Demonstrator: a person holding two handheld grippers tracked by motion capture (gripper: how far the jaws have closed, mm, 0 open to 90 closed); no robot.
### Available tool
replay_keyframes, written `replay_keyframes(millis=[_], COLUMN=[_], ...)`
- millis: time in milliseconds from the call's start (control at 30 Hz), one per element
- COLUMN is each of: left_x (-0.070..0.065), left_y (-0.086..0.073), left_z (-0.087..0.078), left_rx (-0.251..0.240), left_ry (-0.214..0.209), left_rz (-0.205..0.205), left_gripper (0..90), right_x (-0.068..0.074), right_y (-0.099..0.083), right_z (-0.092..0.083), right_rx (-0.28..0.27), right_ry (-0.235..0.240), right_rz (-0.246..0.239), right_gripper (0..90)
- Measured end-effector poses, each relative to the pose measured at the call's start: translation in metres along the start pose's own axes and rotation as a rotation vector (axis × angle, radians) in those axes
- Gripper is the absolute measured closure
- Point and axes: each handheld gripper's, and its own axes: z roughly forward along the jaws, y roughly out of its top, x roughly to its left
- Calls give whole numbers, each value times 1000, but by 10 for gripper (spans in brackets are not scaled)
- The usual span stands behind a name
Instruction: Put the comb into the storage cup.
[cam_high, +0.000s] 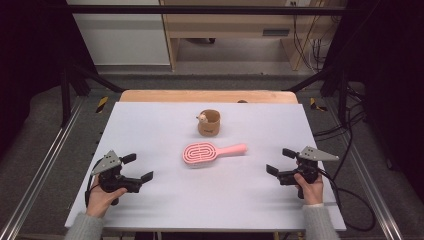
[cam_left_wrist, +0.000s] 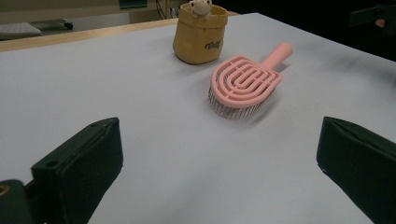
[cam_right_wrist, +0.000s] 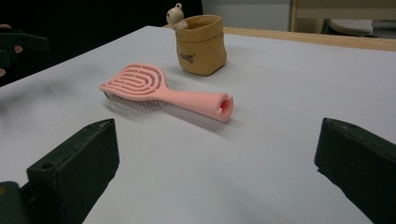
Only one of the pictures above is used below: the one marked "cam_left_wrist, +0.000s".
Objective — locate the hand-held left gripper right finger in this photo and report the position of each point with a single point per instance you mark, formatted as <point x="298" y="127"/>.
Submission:
<point x="361" y="161"/>

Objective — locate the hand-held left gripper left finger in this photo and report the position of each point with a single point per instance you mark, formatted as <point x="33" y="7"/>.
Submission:
<point x="81" y="165"/>

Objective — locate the pink hairbrush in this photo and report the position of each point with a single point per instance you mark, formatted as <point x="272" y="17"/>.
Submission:
<point x="243" y="84"/>

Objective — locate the grey flat pad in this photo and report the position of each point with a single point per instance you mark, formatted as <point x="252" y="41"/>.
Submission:
<point x="17" y="30"/>

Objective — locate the white plush toy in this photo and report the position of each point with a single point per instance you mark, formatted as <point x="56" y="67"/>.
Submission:
<point x="200" y="6"/>

